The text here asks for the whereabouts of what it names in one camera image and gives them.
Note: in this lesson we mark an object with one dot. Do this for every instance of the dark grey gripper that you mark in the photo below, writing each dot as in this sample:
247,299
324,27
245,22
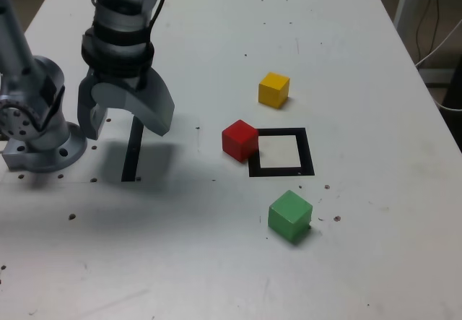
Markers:
119,78

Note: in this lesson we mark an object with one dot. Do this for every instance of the red cube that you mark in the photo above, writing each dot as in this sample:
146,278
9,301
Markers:
240,139

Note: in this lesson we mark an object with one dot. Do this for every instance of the yellow cube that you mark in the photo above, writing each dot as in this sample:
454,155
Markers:
272,90

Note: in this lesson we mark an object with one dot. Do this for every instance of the green cube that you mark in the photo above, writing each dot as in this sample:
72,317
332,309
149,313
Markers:
288,215

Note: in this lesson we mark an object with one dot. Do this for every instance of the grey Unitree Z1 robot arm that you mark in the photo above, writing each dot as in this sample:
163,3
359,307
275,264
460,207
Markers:
21,63

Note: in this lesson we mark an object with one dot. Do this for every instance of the black tape square outline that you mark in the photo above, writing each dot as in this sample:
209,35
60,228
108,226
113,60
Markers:
285,172

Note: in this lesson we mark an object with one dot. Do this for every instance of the black tape strip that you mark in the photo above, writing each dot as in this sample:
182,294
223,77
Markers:
130,161

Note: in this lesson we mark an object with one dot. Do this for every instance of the grey box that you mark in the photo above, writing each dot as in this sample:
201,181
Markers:
436,78

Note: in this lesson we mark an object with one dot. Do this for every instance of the white metal post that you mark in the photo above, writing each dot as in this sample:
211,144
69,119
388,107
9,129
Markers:
402,2

